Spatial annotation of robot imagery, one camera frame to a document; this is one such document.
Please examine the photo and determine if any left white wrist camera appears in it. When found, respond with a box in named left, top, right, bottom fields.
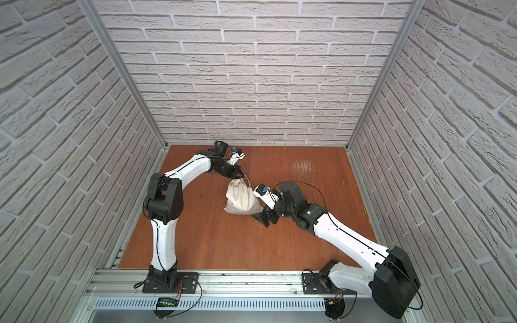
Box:
left=228, top=148, right=245, bottom=166

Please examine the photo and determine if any aluminium mounting rail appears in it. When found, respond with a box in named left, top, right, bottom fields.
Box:
left=80, top=270, right=372, bottom=317

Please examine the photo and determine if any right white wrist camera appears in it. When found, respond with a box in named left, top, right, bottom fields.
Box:
left=253, top=184, right=280, bottom=209

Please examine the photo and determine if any left small controller board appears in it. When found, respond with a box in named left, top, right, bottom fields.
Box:
left=154, top=297, right=180, bottom=318

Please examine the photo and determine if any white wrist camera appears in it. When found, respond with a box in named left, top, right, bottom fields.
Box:
left=253, top=184, right=280, bottom=209
left=228, top=148, right=245, bottom=166

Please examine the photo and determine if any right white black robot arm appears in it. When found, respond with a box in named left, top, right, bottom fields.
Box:
left=253, top=181, right=421, bottom=319

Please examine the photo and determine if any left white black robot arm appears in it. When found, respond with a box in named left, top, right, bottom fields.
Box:
left=143, top=141, right=244, bottom=289

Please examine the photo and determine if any cream cloth drawstring bag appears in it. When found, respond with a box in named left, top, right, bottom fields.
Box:
left=224, top=176, right=263, bottom=215

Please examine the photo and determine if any small controller board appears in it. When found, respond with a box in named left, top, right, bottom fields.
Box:
left=154, top=297, right=180, bottom=318
left=324, top=298, right=346, bottom=320

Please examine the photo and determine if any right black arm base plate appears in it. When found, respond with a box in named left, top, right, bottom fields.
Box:
left=301, top=271, right=355, bottom=297

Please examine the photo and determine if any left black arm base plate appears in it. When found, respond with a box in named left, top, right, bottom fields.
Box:
left=142, top=271, right=199, bottom=294

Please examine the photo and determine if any right small controller board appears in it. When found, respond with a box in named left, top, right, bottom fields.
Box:
left=324, top=298, right=346, bottom=320

